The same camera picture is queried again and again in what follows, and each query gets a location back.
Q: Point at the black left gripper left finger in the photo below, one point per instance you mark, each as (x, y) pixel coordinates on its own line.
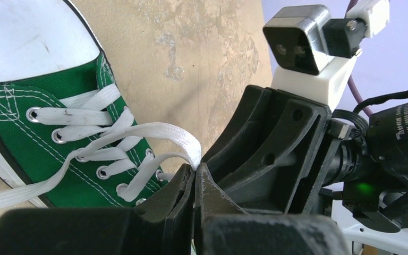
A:
(160, 225)

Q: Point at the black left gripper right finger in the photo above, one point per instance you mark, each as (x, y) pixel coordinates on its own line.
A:
(222, 227)

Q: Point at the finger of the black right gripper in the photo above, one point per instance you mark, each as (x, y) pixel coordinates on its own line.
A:
(238, 141)
(279, 177)

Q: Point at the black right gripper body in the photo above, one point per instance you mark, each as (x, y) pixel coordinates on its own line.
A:
(344, 160)

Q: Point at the white shoelace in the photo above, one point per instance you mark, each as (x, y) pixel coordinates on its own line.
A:
(83, 151)

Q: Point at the green canvas sneaker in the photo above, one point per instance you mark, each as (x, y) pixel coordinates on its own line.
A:
(49, 44)

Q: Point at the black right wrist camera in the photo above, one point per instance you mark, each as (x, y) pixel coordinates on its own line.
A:
(316, 53)

